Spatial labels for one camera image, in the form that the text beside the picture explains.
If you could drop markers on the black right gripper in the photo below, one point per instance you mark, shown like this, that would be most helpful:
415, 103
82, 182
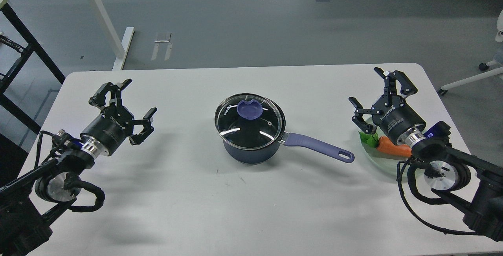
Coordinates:
397, 121

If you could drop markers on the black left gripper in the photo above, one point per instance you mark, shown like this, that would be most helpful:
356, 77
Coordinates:
105, 129

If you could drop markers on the glass lid with blue knob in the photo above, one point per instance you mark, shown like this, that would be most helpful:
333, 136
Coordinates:
249, 121

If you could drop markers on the blue saucepan with handle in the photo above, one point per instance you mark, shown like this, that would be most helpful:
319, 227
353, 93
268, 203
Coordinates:
290, 140

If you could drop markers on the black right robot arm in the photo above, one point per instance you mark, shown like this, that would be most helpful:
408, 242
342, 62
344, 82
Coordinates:
437, 173

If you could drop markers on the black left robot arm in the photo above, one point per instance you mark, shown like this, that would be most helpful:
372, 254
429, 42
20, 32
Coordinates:
31, 203

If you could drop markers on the orange toy carrot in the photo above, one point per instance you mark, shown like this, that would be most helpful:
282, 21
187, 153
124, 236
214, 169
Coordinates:
384, 145

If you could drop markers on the clear glass plate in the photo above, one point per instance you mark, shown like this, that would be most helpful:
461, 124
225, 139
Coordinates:
384, 162

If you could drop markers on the white office chair base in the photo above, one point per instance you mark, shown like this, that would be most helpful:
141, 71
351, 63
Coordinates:
488, 69

